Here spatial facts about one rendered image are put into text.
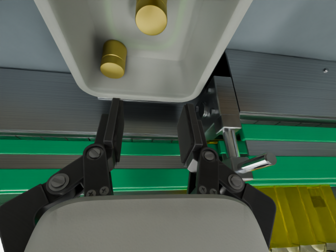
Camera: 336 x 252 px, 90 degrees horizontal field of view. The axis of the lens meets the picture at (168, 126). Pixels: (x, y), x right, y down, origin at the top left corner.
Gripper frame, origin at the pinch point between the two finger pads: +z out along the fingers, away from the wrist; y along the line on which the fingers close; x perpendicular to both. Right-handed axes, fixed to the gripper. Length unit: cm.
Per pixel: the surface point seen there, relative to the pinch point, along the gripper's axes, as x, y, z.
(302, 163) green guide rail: -8.1, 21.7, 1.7
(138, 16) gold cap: 3.6, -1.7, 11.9
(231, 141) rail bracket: -5.7, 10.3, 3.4
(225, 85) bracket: -3.7, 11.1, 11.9
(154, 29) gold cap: 2.5, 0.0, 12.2
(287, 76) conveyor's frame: -2.8, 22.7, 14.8
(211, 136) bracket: -12.2, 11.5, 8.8
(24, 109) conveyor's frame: -13.4, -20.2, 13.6
